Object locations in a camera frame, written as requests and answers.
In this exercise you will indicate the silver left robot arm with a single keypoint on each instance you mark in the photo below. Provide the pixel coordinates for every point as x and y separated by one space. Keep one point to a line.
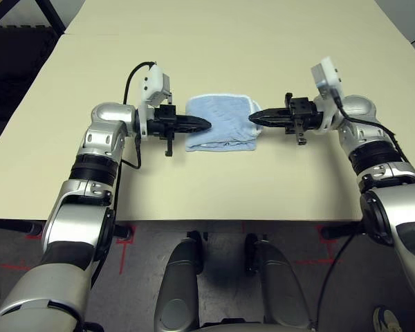
90 173

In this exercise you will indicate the red tape mark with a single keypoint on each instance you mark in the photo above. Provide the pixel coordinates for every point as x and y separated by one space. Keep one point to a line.
32 235

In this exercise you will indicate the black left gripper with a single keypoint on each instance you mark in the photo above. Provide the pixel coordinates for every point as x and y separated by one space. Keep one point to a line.
162 122

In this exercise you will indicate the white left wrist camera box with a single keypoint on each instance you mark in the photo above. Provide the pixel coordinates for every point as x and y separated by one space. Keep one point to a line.
152 86

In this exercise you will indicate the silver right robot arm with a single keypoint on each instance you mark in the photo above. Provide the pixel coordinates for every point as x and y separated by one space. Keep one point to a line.
384 166

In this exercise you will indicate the light blue terry towel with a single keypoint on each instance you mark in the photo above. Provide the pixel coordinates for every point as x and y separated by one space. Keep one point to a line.
221 121

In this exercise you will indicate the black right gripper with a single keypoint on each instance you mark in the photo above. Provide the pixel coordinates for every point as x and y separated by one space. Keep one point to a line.
299 115

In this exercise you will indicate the black metal frame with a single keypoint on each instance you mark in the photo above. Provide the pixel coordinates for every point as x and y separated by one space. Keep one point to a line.
50 15

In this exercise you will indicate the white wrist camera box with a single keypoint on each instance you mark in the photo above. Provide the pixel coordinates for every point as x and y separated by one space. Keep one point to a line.
326 77
152 86

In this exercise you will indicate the black table foot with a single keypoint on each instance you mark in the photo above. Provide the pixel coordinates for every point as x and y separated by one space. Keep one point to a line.
339 231
122 231

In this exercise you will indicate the grey white sneaker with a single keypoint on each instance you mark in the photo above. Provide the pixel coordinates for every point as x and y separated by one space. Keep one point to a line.
385 320

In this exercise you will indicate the red tape cross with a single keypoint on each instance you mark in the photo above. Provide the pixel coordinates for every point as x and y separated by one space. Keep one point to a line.
124 247
326 254

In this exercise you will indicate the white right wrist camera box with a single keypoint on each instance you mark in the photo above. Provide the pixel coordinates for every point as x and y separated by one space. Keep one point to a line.
326 77

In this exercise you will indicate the black foam floor mat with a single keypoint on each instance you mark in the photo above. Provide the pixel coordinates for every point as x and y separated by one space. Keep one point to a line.
14 69

